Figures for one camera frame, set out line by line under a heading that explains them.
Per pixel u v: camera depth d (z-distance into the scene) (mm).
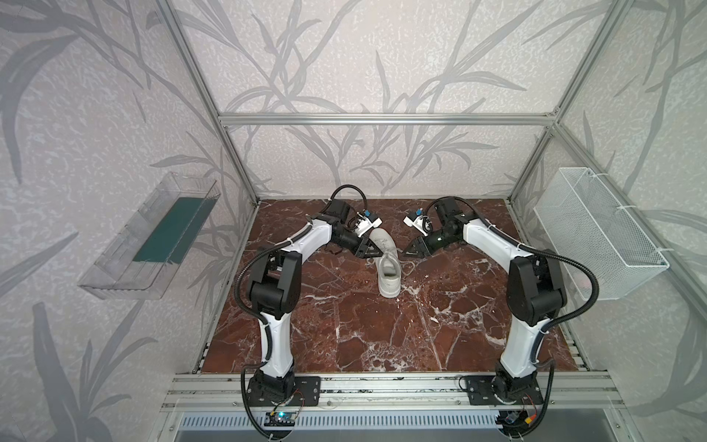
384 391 755
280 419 716
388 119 1926
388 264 912
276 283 531
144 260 630
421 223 826
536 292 506
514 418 750
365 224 845
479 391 733
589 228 644
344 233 818
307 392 738
